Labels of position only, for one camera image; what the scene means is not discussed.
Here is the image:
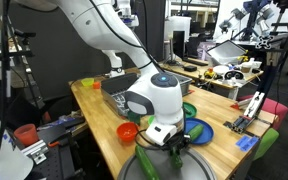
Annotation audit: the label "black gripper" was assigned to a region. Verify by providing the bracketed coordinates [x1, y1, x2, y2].
[165, 128, 192, 158]

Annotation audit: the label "short dark-green zucchini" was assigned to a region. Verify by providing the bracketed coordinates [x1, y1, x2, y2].
[169, 145, 184, 170]

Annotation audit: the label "dark zucchini with pale stem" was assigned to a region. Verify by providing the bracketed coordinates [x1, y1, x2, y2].
[187, 123, 205, 142]

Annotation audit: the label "gray round tray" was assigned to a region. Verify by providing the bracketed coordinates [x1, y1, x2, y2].
[116, 146, 217, 180]

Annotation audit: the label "blue plate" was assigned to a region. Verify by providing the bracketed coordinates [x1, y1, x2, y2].
[183, 117, 215, 146]

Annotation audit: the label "long light-green zucchini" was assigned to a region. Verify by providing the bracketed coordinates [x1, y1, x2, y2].
[134, 144, 160, 180]

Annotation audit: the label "dark-green cup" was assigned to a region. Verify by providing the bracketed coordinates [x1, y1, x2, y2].
[127, 111, 142, 125]

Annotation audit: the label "red bowl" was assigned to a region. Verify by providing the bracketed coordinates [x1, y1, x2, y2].
[116, 121, 140, 143]

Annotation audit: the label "blue tape pieces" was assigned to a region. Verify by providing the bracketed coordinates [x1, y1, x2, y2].
[235, 134, 261, 153]

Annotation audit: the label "wooden background table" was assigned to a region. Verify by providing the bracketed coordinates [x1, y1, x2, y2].
[158, 59, 265, 101]

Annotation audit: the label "black keyboard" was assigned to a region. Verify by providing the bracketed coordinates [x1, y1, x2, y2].
[183, 57, 210, 67]

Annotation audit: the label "green chair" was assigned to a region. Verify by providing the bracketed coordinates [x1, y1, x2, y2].
[253, 128, 280, 161]

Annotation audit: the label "white bowl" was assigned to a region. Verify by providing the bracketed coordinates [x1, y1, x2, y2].
[213, 65, 231, 76]

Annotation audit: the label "gray dish rack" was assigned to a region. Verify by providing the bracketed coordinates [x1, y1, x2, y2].
[100, 72, 193, 118]

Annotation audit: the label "white black headset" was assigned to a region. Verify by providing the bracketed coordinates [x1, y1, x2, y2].
[223, 69, 245, 81]

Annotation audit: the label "pink stool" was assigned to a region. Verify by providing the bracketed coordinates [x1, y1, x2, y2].
[237, 94, 288, 131]

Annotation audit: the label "gray open case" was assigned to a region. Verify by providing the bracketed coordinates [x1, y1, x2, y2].
[206, 39, 248, 66]

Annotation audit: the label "yellow-green small bowl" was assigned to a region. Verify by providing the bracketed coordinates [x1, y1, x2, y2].
[80, 77, 95, 88]

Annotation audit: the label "black metal fixture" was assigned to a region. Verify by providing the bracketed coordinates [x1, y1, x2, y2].
[37, 114, 87, 180]

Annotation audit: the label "white cabinet box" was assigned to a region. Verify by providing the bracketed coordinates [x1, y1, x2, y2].
[163, 15, 192, 43]

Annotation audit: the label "red plastic cup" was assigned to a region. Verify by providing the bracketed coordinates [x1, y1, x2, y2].
[13, 123, 40, 148]

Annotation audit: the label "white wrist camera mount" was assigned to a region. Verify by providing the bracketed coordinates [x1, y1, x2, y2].
[145, 119, 178, 147]

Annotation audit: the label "aluminum extrusion rail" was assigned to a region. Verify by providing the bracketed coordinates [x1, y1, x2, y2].
[230, 91, 267, 134]

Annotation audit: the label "aluminum bracket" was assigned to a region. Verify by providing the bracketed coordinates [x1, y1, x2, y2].
[20, 139, 50, 165]

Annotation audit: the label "black camera stand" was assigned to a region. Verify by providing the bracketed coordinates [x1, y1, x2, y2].
[255, 21, 288, 101]

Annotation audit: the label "black tripod with camera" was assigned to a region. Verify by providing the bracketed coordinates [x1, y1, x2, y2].
[0, 28, 38, 111]

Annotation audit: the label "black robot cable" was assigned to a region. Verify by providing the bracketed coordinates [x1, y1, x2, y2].
[0, 0, 173, 180]

